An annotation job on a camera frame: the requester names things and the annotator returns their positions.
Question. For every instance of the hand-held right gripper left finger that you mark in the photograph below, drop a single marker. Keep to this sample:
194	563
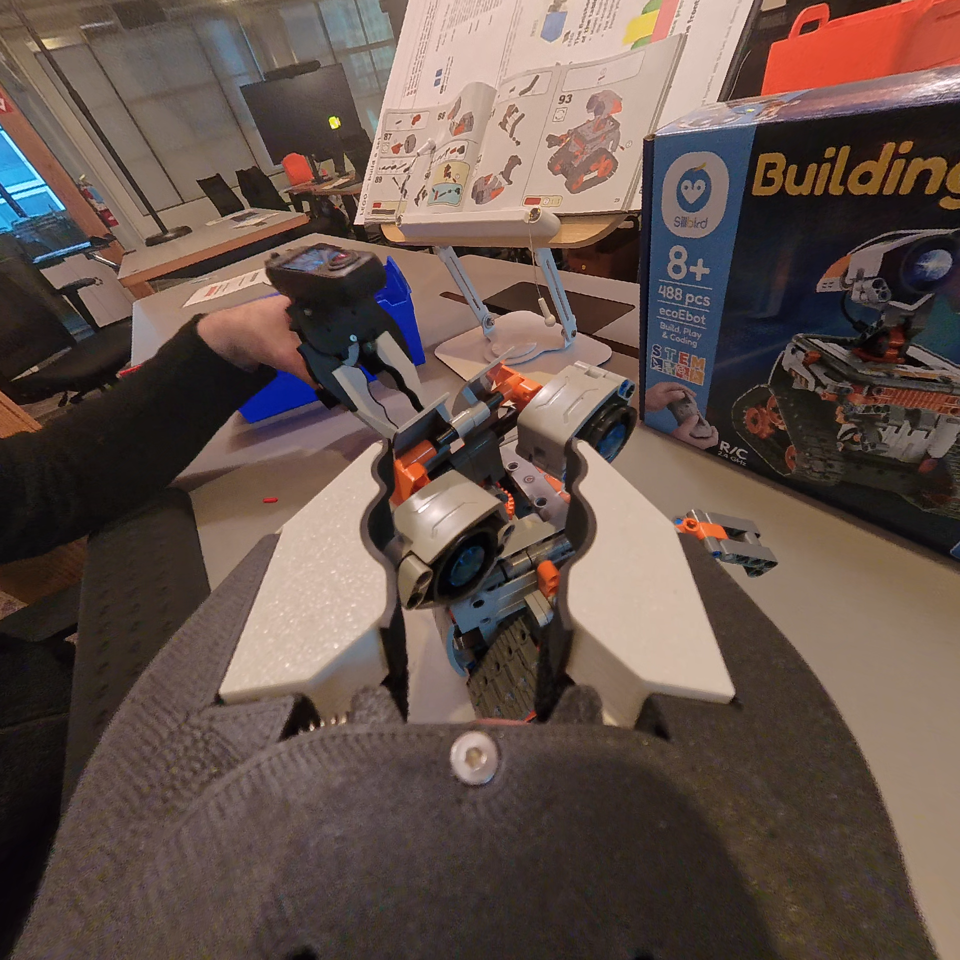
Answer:
308	600

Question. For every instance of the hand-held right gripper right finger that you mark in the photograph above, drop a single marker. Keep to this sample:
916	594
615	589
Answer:
645	600

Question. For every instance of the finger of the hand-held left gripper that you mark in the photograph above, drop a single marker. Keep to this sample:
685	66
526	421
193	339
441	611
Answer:
360	398
398	368

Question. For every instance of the grey orange tracked toy robot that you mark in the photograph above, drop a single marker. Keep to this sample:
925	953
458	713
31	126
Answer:
510	660

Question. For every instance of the grey orange toy robot arm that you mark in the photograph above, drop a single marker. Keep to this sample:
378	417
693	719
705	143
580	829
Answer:
578	413
443	533

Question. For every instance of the person's left forearm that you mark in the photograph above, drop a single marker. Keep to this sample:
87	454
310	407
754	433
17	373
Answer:
105	435

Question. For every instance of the person's left hand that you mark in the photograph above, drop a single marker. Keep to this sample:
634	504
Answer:
263	338

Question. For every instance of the blue plastic bin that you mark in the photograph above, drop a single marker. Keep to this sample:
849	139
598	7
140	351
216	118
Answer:
405	308

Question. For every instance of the small grey orange claw piece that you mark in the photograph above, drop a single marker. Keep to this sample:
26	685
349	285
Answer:
728	543

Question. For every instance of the white articulated holder stand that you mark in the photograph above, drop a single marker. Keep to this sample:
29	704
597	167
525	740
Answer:
510	330

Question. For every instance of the grey office desk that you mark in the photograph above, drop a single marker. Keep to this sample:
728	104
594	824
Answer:
210	248

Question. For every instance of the black perforated foam mat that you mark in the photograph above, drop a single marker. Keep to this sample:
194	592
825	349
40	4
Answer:
135	630

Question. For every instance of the black computer monitor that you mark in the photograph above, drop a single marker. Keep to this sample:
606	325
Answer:
300	113

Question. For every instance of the white instruction booklet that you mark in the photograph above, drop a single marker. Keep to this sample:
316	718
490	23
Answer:
525	105

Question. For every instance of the black office chair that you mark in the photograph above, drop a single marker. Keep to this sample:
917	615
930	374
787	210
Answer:
60	323

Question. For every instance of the blue robot kit box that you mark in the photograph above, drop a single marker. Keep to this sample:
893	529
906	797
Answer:
810	300

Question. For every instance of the orange plastic crate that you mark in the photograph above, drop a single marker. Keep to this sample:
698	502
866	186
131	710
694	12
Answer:
855	45

